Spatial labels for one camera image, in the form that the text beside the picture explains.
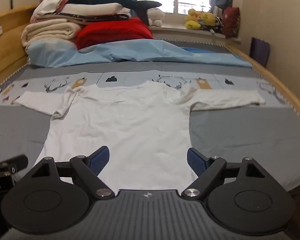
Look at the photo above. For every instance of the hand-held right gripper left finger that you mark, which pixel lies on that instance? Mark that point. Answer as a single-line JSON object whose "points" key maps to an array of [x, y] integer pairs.
{"points": [[99, 160]]}

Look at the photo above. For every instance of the bed with printed grey sheet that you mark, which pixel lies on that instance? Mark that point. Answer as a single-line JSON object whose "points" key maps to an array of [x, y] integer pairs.
{"points": [[240, 135]]}

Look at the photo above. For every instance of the red blanket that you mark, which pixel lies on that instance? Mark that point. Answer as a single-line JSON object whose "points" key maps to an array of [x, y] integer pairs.
{"points": [[114, 31]]}

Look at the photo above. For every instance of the windowsill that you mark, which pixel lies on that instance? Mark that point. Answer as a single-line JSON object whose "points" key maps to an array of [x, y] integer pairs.
{"points": [[180, 33]]}

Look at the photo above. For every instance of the wooden headboard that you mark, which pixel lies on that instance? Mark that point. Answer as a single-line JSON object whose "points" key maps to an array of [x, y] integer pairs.
{"points": [[7, 55]]}

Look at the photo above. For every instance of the light blue quilt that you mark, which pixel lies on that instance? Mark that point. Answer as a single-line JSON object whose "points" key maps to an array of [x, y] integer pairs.
{"points": [[145, 50]]}

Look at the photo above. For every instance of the white t-shirt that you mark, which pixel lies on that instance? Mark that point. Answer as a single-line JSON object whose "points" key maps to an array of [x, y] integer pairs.
{"points": [[127, 125]]}

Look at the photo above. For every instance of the striped plush toy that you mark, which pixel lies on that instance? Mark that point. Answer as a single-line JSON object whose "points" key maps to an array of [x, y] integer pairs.
{"points": [[217, 23]]}

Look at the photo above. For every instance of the light blue pillow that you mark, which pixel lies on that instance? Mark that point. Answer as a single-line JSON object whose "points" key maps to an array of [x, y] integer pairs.
{"points": [[49, 52]]}

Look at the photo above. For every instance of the pink and white folded clothes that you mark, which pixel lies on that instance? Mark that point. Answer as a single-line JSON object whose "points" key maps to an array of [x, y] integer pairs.
{"points": [[51, 5]]}

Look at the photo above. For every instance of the wooden bed frame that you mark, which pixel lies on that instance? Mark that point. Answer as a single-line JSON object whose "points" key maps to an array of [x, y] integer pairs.
{"points": [[282, 85]]}

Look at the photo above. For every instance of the cream folded blanket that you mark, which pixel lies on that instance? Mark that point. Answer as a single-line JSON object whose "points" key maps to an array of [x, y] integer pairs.
{"points": [[47, 31]]}

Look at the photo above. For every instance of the dark patterned folded blanket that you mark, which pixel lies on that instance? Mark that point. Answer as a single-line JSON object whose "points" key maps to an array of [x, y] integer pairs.
{"points": [[102, 18]]}

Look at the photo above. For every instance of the white plush toy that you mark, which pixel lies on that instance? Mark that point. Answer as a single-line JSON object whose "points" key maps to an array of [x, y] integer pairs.
{"points": [[155, 17]]}

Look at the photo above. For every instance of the yellow plush toy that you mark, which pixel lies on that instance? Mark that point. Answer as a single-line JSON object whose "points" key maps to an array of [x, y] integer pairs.
{"points": [[209, 18], [193, 21]]}

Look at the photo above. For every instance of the dark red bag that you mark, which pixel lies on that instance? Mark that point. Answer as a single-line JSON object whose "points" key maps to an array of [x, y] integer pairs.
{"points": [[230, 22]]}

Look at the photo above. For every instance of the white folded blanket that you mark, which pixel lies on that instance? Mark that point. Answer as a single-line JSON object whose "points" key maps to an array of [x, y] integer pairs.
{"points": [[94, 8]]}

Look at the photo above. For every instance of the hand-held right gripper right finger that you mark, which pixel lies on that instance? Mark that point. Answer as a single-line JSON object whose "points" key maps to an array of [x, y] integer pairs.
{"points": [[197, 162]]}

